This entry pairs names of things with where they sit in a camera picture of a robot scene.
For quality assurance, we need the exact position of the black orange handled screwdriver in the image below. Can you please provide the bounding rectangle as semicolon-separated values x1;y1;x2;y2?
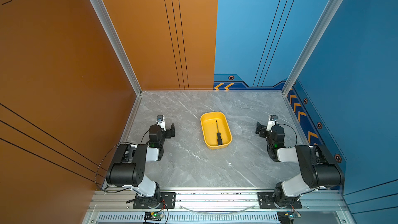
216;120;223;146

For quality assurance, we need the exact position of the right aluminium corner post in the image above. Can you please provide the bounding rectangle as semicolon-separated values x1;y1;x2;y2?
282;0;343;96

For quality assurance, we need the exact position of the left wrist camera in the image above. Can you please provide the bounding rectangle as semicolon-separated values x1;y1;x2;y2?
157;115;166;131

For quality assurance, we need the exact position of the right circuit board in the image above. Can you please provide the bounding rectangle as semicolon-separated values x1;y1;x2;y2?
277;212;294;224

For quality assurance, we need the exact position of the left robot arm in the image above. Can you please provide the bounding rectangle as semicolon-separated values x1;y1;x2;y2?
106;124;175;208

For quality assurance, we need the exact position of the yellow plastic bin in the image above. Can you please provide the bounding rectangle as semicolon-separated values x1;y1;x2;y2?
201;112;233;150

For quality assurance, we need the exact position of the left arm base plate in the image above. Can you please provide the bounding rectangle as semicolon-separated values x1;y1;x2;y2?
133;191;176;209

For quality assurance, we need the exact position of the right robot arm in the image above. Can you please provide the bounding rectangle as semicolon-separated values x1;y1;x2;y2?
256;121;345;208

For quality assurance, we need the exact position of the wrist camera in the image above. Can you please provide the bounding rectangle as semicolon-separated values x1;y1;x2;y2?
266;115;278;131
157;115;166;131

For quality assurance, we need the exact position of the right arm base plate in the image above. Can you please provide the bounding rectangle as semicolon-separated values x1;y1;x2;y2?
257;192;302;209

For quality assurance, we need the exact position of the left green circuit board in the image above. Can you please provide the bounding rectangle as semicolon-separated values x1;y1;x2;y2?
143;212;166;224

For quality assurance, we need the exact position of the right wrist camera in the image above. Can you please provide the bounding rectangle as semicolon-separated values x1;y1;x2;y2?
266;115;278;131

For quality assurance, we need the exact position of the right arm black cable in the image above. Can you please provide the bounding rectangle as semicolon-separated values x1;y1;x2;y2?
279;123;299;147

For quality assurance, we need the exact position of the aluminium corner post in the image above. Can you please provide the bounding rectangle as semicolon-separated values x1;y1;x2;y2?
282;0;343;96
77;0;143;96

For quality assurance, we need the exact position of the aluminium front rail frame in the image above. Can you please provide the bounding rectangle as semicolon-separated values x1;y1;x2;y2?
83;188;355;224

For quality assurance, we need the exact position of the left aluminium corner post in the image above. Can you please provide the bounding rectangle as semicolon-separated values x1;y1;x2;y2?
77;0;143;96

